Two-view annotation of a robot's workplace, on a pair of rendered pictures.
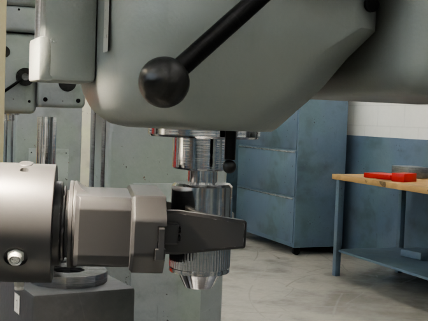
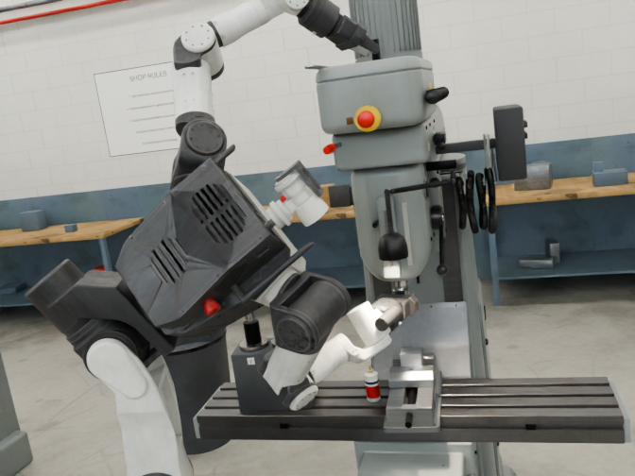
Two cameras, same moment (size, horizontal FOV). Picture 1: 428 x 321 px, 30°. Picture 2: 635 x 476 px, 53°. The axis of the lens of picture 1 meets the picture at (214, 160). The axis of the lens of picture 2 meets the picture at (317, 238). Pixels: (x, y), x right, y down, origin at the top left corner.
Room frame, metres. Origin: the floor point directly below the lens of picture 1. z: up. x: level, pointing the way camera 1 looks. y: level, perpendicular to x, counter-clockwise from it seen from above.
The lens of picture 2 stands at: (-0.29, 1.50, 1.82)
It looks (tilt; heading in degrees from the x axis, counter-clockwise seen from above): 12 degrees down; 308
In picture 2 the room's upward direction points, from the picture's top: 8 degrees counter-clockwise
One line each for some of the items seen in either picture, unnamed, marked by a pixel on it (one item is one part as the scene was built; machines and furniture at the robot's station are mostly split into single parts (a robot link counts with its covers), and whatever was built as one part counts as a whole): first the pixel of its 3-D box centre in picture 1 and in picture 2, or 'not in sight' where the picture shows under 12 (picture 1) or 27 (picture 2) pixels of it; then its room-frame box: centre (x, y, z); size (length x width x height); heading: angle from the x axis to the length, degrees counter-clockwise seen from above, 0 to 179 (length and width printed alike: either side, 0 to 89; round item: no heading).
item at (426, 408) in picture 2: not in sight; (413, 383); (0.59, 0.03, 0.99); 0.35 x 0.15 x 0.11; 115
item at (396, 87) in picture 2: not in sight; (381, 93); (0.62, -0.01, 1.81); 0.47 x 0.26 x 0.16; 113
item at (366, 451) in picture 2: not in sight; (417, 439); (0.61, 0.01, 0.79); 0.50 x 0.35 x 0.12; 113
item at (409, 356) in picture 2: not in sight; (412, 360); (0.60, 0.00, 1.05); 0.06 x 0.05 x 0.06; 25
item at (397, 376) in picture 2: not in sight; (411, 376); (0.58, 0.06, 1.02); 0.12 x 0.06 x 0.04; 25
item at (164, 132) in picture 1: (204, 132); not in sight; (0.61, 0.01, 1.31); 0.09 x 0.09 x 0.01
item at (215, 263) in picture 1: (200, 233); not in sight; (0.61, 0.01, 1.23); 0.05 x 0.05 x 0.06
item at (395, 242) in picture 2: not in sight; (392, 245); (0.51, 0.19, 1.45); 0.07 x 0.07 x 0.06
